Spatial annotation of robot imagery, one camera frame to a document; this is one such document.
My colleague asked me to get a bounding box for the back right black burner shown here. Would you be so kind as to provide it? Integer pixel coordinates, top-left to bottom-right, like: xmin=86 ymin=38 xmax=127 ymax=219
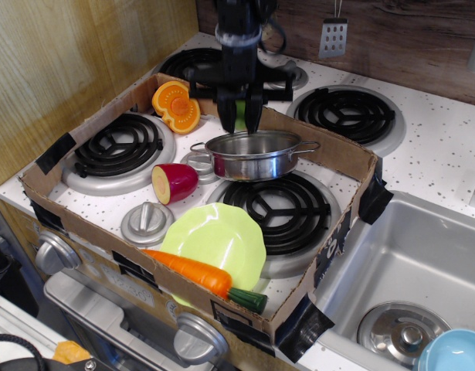
xmin=287 ymin=85 xmax=406 ymax=158

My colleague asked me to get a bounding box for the black burner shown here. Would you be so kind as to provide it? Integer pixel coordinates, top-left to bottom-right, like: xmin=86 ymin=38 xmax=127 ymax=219
xmin=207 ymin=171 xmax=341 ymax=279
xmin=152 ymin=47 xmax=222 ymax=80
xmin=287 ymin=85 xmax=406 ymax=158
xmin=62 ymin=112 xmax=176 ymax=196

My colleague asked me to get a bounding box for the green toy broccoli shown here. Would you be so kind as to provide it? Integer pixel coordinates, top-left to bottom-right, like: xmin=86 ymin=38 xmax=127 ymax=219
xmin=235 ymin=100 xmax=247 ymax=132

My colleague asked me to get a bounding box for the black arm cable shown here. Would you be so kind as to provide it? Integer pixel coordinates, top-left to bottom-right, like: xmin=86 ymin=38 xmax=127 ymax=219
xmin=258 ymin=15 xmax=288 ymax=56

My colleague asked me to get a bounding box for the silver stovetop knob front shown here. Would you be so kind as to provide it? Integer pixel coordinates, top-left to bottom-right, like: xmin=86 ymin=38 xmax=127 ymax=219
xmin=120 ymin=202 xmax=175 ymax=247

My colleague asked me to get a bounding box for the red toy onion half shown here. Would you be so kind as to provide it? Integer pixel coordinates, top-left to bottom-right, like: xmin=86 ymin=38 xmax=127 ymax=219
xmin=151 ymin=163 xmax=198 ymax=205

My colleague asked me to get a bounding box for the orange toy carrot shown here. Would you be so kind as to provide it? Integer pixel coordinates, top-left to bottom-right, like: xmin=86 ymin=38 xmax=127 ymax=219
xmin=141 ymin=249 xmax=268 ymax=315

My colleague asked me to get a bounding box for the front left black burner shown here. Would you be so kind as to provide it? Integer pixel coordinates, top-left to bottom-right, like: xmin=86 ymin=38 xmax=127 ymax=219
xmin=62 ymin=112 xmax=176 ymax=196

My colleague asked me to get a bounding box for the silver oven knob left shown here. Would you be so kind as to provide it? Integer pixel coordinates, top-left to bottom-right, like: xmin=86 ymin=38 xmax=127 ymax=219
xmin=35 ymin=231 xmax=81 ymax=275

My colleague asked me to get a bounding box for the silver stovetop knob back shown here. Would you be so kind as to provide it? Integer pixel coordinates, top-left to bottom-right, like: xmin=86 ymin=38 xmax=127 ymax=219
xmin=266 ymin=60 xmax=309 ymax=90

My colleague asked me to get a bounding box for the cardboard fence box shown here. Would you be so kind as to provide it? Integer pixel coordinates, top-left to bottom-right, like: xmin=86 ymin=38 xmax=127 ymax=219
xmin=20 ymin=73 xmax=392 ymax=367

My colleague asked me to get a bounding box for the silver sink basin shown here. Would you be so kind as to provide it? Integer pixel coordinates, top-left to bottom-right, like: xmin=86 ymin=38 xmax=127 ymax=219
xmin=308 ymin=192 xmax=475 ymax=370

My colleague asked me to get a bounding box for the orange toy pumpkin slice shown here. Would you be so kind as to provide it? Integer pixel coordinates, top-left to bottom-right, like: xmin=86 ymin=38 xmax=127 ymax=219
xmin=151 ymin=81 xmax=201 ymax=134

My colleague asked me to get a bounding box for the light green plastic plate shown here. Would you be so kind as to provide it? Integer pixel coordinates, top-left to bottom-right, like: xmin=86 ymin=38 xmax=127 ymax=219
xmin=159 ymin=203 xmax=266 ymax=292

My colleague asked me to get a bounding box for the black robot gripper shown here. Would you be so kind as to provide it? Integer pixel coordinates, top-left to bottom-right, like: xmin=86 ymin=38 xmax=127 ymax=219
xmin=187 ymin=36 xmax=293 ymax=134

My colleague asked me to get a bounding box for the orange cloth piece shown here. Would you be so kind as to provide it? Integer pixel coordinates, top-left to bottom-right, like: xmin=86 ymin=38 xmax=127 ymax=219
xmin=52 ymin=340 xmax=91 ymax=365

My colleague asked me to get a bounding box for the silver oven door handle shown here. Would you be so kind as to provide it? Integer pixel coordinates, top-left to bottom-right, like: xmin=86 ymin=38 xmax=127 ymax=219
xmin=44 ymin=273 xmax=178 ymax=370

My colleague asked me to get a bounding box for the light blue bowl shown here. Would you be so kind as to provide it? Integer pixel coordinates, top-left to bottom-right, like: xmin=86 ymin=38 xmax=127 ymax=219
xmin=412 ymin=329 xmax=475 ymax=371

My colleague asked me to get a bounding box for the black cable bottom left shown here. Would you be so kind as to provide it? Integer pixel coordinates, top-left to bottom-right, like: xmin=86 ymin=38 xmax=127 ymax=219
xmin=0 ymin=333 xmax=49 ymax=371

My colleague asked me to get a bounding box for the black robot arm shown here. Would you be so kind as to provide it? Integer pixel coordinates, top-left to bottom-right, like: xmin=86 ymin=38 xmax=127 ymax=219
xmin=187 ymin=1 xmax=294 ymax=134

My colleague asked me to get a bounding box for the silver sink drain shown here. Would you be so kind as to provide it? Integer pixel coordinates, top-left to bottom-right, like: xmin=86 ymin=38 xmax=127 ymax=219
xmin=356 ymin=301 xmax=450 ymax=369

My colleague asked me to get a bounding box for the silver oven knob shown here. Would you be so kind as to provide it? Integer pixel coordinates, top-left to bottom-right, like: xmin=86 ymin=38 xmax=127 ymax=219
xmin=173 ymin=312 xmax=229 ymax=366
xmin=35 ymin=231 xmax=81 ymax=275

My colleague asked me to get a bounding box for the back left black burner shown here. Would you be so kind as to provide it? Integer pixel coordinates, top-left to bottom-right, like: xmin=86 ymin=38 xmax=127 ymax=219
xmin=152 ymin=47 xmax=222 ymax=80

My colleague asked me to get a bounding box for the silver oven knob right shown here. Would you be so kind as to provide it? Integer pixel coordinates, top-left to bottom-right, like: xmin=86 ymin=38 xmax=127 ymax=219
xmin=173 ymin=312 xmax=229 ymax=366

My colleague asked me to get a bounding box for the small steel pan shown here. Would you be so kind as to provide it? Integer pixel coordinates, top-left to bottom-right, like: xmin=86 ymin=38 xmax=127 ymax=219
xmin=190 ymin=131 xmax=321 ymax=182

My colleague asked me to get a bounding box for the hanging silver toy spatula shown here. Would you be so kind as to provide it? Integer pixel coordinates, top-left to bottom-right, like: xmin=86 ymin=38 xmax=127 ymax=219
xmin=318 ymin=0 xmax=348 ymax=59

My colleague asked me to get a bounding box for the front right black burner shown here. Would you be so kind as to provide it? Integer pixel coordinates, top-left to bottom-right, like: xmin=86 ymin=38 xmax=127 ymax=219
xmin=207 ymin=171 xmax=341 ymax=279

